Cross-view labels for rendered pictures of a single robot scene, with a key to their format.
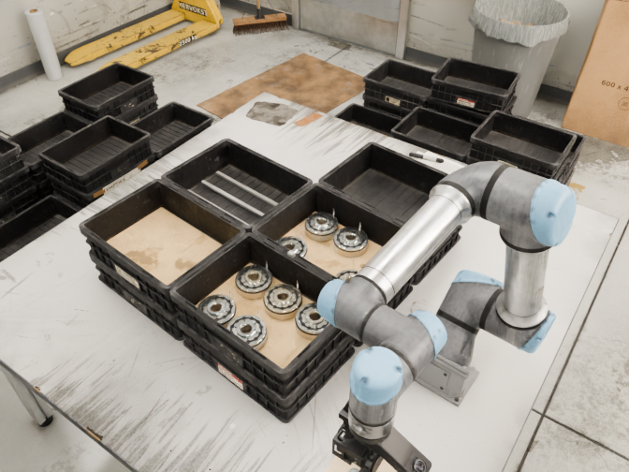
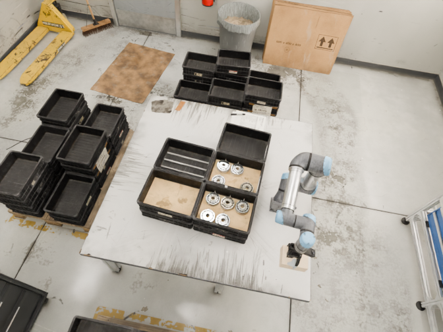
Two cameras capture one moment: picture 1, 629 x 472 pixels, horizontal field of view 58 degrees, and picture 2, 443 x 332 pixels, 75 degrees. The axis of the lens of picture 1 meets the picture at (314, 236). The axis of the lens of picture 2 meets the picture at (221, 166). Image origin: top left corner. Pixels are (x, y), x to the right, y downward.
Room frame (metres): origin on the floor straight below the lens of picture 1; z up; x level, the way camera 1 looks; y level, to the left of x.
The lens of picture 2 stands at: (0.25, 0.63, 2.76)
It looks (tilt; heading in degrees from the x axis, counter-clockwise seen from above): 57 degrees down; 330
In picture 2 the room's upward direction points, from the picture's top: 7 degrees clockwise
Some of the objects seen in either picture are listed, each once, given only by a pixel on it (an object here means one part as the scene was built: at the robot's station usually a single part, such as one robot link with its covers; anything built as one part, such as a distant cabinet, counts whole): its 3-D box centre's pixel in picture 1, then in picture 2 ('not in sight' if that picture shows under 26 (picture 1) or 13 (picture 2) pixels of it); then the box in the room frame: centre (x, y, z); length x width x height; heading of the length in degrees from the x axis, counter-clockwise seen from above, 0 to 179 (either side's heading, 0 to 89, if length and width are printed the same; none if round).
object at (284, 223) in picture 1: (336, 249); (235, 175); (1.20, -0.06, 0.87); 0.40 x 0.30 x 0.11; 51
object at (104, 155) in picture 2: (124, 189); (103, 159); (2.07, 0.86, 0.41); 0.31 x 0.02 x 0.16; 145
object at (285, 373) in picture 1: (264, 298); (225, 207); (0.97, 0.13, 0.92); 0.40 x 0.30 x 0.02; 51
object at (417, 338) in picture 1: (403, 340); (304, 223); (0.57, -0.15, 1.26); 0.11 x 0.11 x 0.08; 48
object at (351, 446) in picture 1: (364, 435); (296, 249); (0.49, -0.09, 1.11); 0.09 x 0.08 x 0.12; 55
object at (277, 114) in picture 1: (270, 111); (161, 105); (2.25, 0.20, 0.71); 0.22 x 0.19 x 0.01; 55
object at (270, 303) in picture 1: (283, 298); (227, 202); (1.02, 0.08, 0.86); 0.10 x 0.10 x 0.01
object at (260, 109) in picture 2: not in sight; (262, 110); (2.09, -0.88, 0.41); 0.31 x 0.02 x 0.16; 55
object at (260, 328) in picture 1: (246, 331); (223, 220); (0.91, 0.17, 0.86); 0.10 x 0.10 x 0.01
